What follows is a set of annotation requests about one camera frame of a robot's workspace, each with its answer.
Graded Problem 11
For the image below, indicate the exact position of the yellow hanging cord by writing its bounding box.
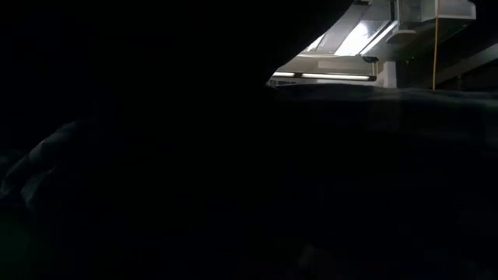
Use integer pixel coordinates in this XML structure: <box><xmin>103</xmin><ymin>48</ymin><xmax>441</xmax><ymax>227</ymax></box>
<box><xmin>431</xmin><ymin>0</ymin><xmax>440</xmax><ymax>91</ymax></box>

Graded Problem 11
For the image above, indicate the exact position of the blue plaid shirt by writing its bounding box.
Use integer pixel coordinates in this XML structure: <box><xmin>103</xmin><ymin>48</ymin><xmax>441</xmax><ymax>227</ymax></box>
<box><xmin>0</xmin><ymin>0</ymin><xmax>498</xmax><ymax>280</ymax></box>

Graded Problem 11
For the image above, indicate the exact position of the white ceiling unit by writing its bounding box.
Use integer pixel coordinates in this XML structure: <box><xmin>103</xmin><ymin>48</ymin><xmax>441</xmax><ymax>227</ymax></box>
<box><xmin>396</xmin><ymin>0</ymin><xmax>478</xmax><ymax>23</ymax></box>

